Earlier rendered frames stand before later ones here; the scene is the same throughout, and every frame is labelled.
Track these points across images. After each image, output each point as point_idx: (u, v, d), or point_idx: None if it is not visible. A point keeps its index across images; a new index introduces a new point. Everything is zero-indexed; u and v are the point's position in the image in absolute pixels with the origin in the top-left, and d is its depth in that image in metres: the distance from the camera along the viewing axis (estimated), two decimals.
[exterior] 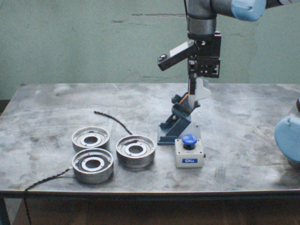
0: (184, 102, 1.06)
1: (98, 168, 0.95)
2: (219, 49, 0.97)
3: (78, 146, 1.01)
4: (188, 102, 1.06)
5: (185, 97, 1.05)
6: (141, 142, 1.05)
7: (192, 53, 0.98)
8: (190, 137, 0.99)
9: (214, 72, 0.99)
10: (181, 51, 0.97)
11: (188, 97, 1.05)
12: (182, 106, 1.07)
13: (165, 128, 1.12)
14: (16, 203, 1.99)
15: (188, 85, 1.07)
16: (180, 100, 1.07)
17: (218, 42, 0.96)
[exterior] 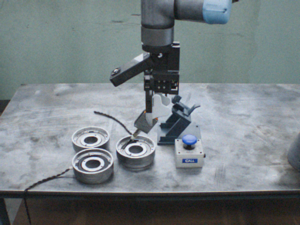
0: (142, 120, 0.95)
1: (98, 168, 0.95)
2: (177, 63, 0.86)
3: (78, 146, 1.01)
4: (146, 120, 0.95)
5: (143, 114, 0.94)
6: (141, 142, 1.05)
7: (147, 66, 0.87)
8: (190, 137, 0.99)
9: (174, 88, 0.89)
10: (135, 64, 0.87)
11: (146, 115, 0.94)
12: (139, 124, 0.96)
13: (123, 149, 1.01)
14: (16, 203, 1.99)
15: None
16: (138, 118, 0.96)
17: (176, 54, 0.85)
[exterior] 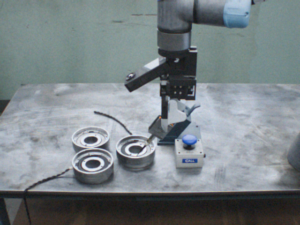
0: (156, 126, 0.93)
1: (98, 168, 0.95)
2: (195, 67, 0.84)
3: (78, 146, 1.01)
4: (161, 125, 0.93)
5: (157, 120, 0.92)
6: (141, 142, 1.05)
7: (163, 71, 0.85)
8: (190, 137, 0.99)
9: (190, 93, 0.86)
10: (151, 70, 0.84)
11: (161, 120, 0.92)
12: (154, 131, 0.94)
13: (137, 155, 0.99)
14: (16, 203, 1.99)
15: None
16: (152, 124, 0.94)
17: (194, 59, 0.83)
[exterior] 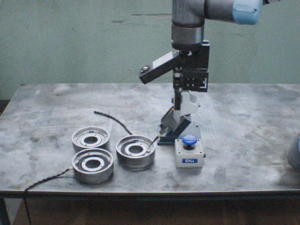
0: (169, 117, 0.96)
1: (98, 168, 0.95)
2: (207, 61, 0.87)
3: (78, 146, 1.01)
4: (173, 117, 0.96)
5: (170, 111, 0.95)
6: (141, 142, 1.05)
7: (177, 64, 0.88)
8: (190, 137, 0.99)
9: (202, 86, 0.90)
10: (165, 62, 0.88)
11: (173, 112, 0.95)
12: (167, 122, 0.97)
13: (149, 146, 1.02)
14: (16, 203, 1.99)
15: (174, 101, 0.97)
16: (165, 116, 0.97)
17: (206, 52, 0.86)
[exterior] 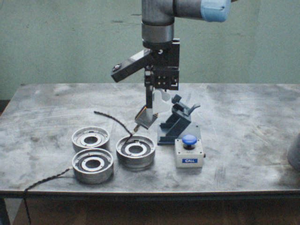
0: (142, 116, 0.97)
1: (98, 168, 0.95)
2: (177, 59, 0.88)
3: (78, 146, 1.01)
4: (146, 116, 0.97)
5: (143, 110, 0.96)
6: None
7: (148, 63, 0.89)
8: (190, 137, 0.99)
9: (174, 84, 0.90)
10: (136, 61, 0.88)
11: (146, 110, 0.96)
12: (140, 120, 0.98)
13: (124, 144, 1.03)
14: (16, 203, 1.99)
15: None
16: (138, 114, 0.98)
17: (176, 50, 0.87)
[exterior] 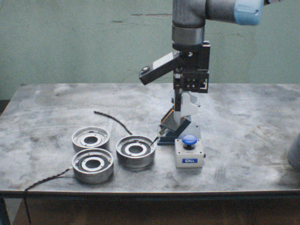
0: (169, 119, 0.96)
1: (98, 168, 0.95)
2: (207, 62, 0.87)
3: (78, 146, 1.01)
4: (173, 118, 0.96)
5: (170, 113, 0.95)
6: None
7: (177, 65, 0.87)
8: (190, 137, 0.99)
9: (203, 86, 0.89)
10: (165, 63, 0.87)
11: (173, 113, 0.95)
12: (167, 123, 0.96)
13: (149, 146, 1.01)
14: (16, 203, 1.99)
15: (174, 101, 0.96)
16: (165, 116, 0.97)
17: (207, 53, 0.86)
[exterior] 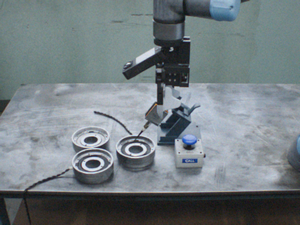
0: (153, 113, 0.98)
1: (98, 168, 0.95)
2: (188, 56, 0.90)
3: (78, 146, 1.01)
4: (157, 112, 0.98)
5: (153, 107, 0.98)
6: None
7: (159, 60, 0.90)
8: (190, 137, 0.99)
9: (184, 80, 0.92)
10: (147, 58, 0.90)
11: (156, 107, 0.98)
12: (150, 117, 0.99)
13: (134, 140, 1.04)
14: (16, 203, 1.99)
15: None
16: (148, 110, 1.00)
17: (187, 48, 0.89)
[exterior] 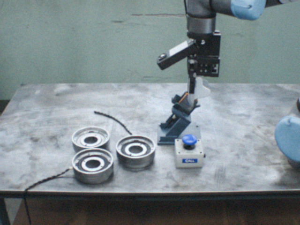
0: (183, 101, 1.06)
1: (98, 168, 0.95)
2: (218, 48, 0.97)
3: (78, 146, 1.01)
4: (187, 101, 1.06)
5: (184, 96, 1.05)
6: None
7: (191, 52, 0.97)
8: (190, 137, 0.99)
9: (214, 71, 0.99)
10: (181, 50, 0.97)
11: (187, 96, 1.05)
12: (181, 105, 1.06)
13: (165, 128, 1.12)
14: (16, 203, 1.99)
15: (187, 85, 1.06)
16: (179, 99, 1.07)
17: (218, 41, 0.96)
